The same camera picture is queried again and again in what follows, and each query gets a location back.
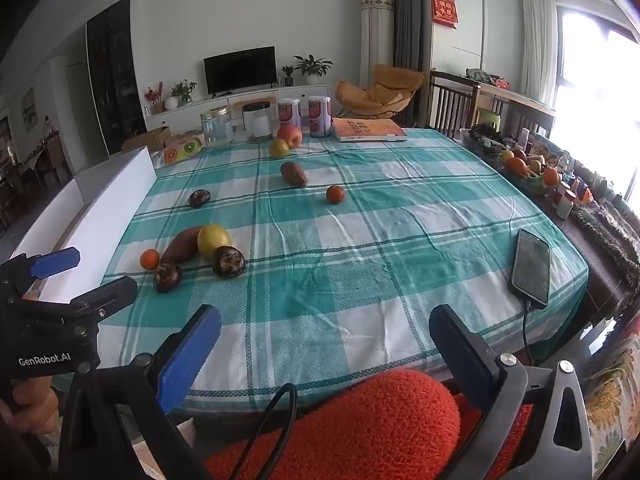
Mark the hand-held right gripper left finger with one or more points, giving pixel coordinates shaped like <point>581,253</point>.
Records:
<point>189,357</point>

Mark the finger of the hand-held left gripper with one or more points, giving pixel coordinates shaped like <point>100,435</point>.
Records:
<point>57,261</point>
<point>107,296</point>

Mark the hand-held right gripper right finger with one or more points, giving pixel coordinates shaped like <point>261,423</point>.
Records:
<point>462,355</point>

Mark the small orange tangerine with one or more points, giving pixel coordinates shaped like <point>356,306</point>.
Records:
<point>149,259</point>

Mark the long brown sweet potato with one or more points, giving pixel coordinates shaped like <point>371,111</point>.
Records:
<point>179,246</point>

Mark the large dark brown mangosteen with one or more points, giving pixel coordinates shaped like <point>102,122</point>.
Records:
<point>228,262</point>

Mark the large yellow citrus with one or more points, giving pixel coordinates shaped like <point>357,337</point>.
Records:
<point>214,240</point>

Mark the round orange tangerine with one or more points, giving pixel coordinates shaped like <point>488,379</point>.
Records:
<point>335,194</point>

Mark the short brown sweet potato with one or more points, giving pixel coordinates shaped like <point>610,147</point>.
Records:
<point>293,173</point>

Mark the yellow-green apple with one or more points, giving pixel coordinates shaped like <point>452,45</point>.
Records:
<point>279,148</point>

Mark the red apple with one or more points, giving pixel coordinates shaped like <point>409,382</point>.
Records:
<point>290,135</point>

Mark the person's left hand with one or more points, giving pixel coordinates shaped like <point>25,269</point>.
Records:
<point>37,405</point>

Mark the black smartphone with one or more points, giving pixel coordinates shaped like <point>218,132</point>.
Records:
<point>530,267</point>

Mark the teal plaid tablecloth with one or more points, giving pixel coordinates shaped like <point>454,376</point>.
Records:
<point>350,260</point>

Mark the cardboard box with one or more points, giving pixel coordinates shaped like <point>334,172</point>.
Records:
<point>150,139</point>

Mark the floral cloth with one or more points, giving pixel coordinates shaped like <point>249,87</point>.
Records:
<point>615,395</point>

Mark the group of small bottles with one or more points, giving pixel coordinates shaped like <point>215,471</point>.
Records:
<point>570,197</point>

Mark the red flowers in vase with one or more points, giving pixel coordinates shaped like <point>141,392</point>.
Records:
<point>156,96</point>

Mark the dark glass cabinet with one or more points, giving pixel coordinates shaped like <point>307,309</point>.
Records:
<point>115,75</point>

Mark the white television cabinet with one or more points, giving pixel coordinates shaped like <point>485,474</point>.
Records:
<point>190,112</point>

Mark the clear glass jar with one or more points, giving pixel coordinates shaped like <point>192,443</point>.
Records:
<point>216,127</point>

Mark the leafy plant in round vase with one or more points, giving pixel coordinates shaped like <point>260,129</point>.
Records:
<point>182,92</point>

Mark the white canister with black lid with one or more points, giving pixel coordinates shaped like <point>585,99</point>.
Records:
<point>258,121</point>

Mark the green plastic stool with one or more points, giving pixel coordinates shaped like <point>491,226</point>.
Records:
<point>489,117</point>

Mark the orange book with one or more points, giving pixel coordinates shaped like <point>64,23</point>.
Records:
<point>367,130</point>

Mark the dark wooden chair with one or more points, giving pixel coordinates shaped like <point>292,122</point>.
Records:
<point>450,105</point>

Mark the wooden side table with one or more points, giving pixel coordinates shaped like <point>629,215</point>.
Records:
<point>520,102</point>

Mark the red white carton left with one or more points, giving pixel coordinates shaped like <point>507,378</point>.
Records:
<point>289,110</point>

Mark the red white carton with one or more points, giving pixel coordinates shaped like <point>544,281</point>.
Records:
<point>320,116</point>
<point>289,110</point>

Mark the black television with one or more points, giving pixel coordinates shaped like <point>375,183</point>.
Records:
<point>240,70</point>

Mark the red white carton right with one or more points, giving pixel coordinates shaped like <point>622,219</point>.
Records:
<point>320,116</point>

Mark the orange lounge chair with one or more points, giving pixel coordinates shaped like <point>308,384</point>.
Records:
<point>380,92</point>

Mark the small potted plant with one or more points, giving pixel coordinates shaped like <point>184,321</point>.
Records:
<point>287,75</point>

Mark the green plant in white pot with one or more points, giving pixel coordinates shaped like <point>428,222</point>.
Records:
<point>312,67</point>

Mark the white curtain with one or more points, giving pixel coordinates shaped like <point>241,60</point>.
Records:
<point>539,45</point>

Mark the covered tower air conditioner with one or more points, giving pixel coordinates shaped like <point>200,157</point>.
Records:
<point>376,40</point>

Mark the grey curtain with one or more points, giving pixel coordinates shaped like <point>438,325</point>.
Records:
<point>407,15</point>

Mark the framed wall picture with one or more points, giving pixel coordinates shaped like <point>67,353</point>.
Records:
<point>29,110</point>

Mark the red wall hanging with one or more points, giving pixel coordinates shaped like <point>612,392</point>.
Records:
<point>445,7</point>

